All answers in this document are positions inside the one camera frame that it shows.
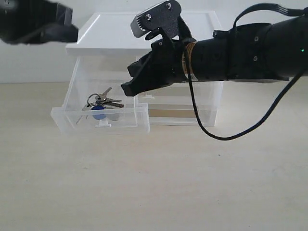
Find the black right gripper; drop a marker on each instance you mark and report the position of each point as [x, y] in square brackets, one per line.
[160, 68]

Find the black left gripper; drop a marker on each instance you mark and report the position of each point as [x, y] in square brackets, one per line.
[18, 18]

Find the key bunch with blue tag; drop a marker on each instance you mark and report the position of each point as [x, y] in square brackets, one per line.
[101, 102]

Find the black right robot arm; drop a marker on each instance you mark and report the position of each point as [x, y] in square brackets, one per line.
[257, 52]

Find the white plastic drawer cabinet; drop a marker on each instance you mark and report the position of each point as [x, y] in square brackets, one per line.
[109, 35]

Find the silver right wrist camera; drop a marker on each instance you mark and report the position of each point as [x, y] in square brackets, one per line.
[161, 19]

